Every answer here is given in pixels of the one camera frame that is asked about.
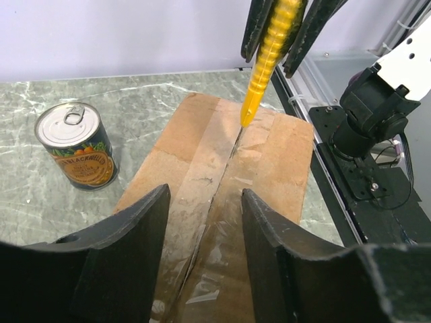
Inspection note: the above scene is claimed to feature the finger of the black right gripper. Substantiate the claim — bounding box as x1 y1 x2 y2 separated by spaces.
240 0 273 63
283 0 347 79

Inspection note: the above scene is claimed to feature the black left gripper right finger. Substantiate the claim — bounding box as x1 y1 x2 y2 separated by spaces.
241 189 430 322

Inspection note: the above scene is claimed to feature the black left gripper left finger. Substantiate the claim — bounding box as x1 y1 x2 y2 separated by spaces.
1 184 170 322

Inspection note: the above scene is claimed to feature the yellow utility knife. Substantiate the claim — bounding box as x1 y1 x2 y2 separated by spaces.
240 0 308 127

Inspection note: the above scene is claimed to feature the brown cardboard express box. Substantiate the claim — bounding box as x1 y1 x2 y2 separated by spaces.
116 93 314 322

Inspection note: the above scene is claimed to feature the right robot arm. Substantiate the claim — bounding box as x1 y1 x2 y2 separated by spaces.
240 1 430 322

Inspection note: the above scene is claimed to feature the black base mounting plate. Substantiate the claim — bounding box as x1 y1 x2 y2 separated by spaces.
308 106 430 244

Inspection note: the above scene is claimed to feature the orange label tin can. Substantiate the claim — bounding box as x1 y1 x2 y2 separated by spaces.
34 102 119 191

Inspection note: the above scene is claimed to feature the aluminium rail frame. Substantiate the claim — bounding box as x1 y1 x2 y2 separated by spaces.
271 50 381 243

